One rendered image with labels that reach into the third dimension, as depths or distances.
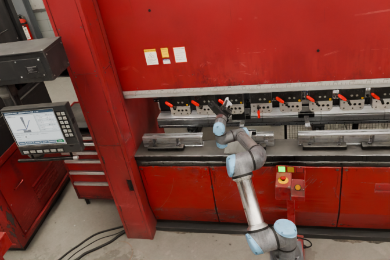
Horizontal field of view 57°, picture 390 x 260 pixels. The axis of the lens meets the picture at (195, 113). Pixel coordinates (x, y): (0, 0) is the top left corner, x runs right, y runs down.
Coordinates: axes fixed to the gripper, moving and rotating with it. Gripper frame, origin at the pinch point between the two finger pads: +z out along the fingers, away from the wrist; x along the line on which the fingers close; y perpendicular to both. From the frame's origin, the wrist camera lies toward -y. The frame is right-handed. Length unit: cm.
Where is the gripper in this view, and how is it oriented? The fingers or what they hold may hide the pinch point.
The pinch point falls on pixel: (222, 101)
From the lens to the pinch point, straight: 254.7
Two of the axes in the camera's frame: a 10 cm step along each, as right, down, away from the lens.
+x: 5.7, -6.3, -5.2
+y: 8.0, 5.7, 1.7
